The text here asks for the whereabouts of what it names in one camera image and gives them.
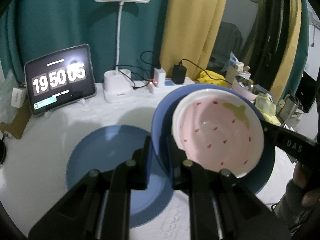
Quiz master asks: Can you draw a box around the yellow snack bag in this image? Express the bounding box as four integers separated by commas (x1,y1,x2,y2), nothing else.
197,71,229,88

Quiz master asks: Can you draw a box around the cardboard box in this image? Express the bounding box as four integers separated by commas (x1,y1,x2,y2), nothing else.
1,99,31,139

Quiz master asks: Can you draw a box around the blue plate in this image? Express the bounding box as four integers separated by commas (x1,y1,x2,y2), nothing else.
66,125,175,228

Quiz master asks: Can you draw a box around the large blue bowl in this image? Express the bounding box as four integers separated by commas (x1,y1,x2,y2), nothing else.
151,83,276,194

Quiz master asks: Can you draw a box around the metal stand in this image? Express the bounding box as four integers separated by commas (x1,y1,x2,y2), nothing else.
276,91,305,124

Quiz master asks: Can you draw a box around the small white box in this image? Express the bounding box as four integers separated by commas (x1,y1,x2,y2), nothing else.
11,87,27,109

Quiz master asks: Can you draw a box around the white basket with items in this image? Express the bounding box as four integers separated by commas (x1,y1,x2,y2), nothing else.
221,51,251,83

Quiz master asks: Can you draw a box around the white tablecloth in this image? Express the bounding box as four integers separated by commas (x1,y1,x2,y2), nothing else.
1,83,295,239

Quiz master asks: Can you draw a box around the black round device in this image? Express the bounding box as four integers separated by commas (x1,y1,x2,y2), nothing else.
0,139,7,167

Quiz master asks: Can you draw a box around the tablet showing clock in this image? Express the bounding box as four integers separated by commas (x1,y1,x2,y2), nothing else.
24,44,97,116

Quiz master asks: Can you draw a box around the white power strip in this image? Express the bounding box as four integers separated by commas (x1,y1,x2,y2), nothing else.
147,77,195,94

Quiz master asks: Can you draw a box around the white charger plug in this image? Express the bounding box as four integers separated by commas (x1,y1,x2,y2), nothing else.
153,68,166,88

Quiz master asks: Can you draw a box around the black cable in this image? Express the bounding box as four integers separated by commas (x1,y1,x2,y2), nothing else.
178,58,233,86

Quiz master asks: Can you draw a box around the right hand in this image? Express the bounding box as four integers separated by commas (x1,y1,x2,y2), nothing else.
292,162,319,207

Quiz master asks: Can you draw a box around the pink strawberry bowl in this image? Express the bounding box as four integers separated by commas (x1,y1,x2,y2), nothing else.
171,89,264,178

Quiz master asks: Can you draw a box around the yellow curtain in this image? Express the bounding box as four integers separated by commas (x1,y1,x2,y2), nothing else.
160,0,227,79

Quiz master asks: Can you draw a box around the yellow tissue pack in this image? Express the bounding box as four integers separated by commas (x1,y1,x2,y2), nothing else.
254,93,281,126

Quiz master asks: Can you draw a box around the black power adapter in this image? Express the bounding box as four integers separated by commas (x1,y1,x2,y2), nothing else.
171,64,187,85

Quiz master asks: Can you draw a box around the white desk lamp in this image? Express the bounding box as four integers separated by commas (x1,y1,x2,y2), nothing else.
95,0,150,103

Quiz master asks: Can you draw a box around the teal curtain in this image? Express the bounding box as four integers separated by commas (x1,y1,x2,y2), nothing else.
1,0,168,82

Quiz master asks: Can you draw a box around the steel bowl on top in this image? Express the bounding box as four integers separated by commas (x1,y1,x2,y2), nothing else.
235,76,254,92

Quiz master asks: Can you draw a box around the pink bowl in stack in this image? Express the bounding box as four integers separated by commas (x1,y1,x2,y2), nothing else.
232,81,258,101

